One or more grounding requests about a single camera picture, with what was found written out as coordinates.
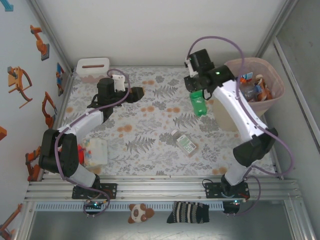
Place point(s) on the green bottle yellow cap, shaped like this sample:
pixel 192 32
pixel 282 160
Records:
pixel 198 105

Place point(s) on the orange label bottle orange cap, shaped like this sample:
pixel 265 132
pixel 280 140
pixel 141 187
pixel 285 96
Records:
pixel 246 78

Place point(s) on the blue label bottle blue cap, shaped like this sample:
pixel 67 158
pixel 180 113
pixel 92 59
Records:
pixel 250 93

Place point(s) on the brown swirl label bottle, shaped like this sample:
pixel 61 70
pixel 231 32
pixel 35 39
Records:
pixel 262 87

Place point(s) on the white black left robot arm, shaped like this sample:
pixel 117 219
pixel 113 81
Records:
pixel 82 123

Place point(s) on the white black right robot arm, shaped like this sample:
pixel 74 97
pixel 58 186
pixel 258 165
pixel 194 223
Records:
pixel 240 112

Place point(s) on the beige bin with pink liner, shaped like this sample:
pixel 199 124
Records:
pixel 225 120

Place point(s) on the white pink tissue box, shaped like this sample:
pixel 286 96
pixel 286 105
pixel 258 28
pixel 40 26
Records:
pixel 92 73

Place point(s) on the white green label bottle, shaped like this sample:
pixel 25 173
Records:
pixel 186 145

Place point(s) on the clear bag of colourful pieces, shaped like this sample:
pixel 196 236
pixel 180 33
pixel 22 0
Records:
pixel 96 155

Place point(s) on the red plush toy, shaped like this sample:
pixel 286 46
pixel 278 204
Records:
pixel 80 155

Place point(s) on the brown white panda plush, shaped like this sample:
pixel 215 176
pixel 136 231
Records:
pixel 137 212

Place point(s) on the small circuit board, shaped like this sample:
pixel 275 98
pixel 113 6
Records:
pixel 93 205
pixel 231 207

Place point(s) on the black white striped sock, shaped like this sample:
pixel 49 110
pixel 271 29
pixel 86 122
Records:
pixel 187 212

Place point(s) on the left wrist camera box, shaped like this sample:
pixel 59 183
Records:
pixel 118 83

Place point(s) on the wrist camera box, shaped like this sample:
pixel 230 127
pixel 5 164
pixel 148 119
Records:
pixel 118 83
pixel 190 70

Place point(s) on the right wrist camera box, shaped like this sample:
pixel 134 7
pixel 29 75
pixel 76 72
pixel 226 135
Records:
pixel 190 70

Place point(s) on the blue orange wall sticker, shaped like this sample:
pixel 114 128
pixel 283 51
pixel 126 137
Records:
pixel 60 77

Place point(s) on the aluminium frame post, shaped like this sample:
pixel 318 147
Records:
pixel 278 25
pixel 52 32

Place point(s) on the orange gripper wall sticker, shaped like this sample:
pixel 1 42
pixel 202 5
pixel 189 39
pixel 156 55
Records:
pixel 15 82

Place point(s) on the aluminium front rail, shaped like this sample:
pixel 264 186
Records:
pixel 162 187

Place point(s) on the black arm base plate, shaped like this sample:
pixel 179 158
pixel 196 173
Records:
pixel 110 190
pixel 212 191

